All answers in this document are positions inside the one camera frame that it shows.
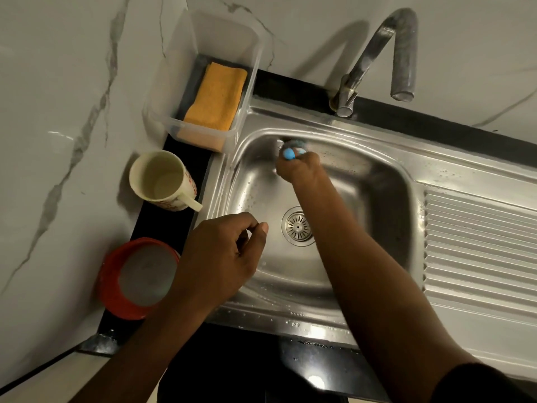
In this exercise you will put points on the person's left hand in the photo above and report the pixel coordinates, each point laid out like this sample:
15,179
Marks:
218,264

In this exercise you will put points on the blue brush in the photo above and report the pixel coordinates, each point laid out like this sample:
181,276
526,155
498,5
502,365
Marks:
291,150

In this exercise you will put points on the person's right forearm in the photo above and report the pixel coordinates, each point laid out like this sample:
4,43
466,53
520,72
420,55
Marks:
377,289

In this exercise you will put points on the person's black clothing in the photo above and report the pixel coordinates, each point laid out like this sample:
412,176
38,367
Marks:
482,384

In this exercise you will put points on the cream floral mug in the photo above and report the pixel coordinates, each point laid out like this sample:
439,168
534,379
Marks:
155,180

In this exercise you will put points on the stainless steel sink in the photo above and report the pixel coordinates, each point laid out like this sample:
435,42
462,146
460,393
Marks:
377,197

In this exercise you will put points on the person's right hand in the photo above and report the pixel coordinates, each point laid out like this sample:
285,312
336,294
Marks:
300,167

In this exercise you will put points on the person's left forearm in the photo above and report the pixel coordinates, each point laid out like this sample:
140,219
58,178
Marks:
130,360

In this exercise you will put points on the chrome faucet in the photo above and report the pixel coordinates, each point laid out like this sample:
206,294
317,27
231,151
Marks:
402,46

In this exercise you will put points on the clear plastic container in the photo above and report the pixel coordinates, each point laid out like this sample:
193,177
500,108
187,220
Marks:
176,71

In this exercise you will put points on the round metal drain strainer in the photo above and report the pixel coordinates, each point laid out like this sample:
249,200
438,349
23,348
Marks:
295,226

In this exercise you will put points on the orange sponge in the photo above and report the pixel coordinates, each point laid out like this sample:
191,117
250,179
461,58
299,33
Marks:
218,96

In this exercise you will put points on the red round soap tub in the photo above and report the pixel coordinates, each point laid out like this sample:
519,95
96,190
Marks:
109,285

